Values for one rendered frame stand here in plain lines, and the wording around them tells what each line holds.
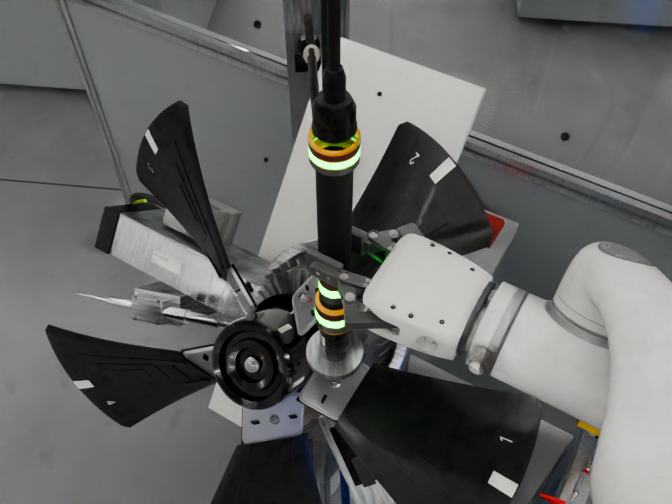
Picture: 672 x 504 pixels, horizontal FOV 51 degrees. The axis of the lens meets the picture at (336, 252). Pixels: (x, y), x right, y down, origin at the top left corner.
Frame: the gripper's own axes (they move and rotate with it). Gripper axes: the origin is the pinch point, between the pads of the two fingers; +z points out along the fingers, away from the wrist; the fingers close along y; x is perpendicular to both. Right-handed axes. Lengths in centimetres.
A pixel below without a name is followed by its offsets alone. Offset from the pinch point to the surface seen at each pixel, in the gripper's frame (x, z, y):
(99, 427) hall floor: -147, 84, 2
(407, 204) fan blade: -8.1, -0.7, 16.0
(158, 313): -37.7, 32.1, 0.1
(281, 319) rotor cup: -22.1, 8.9, 1.5
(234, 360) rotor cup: -24.8, 11.7, -5.5
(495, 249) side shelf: -61, -5, 58
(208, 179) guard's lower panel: -101, 86, 70
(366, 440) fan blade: -28.1, -7.6, -5.0
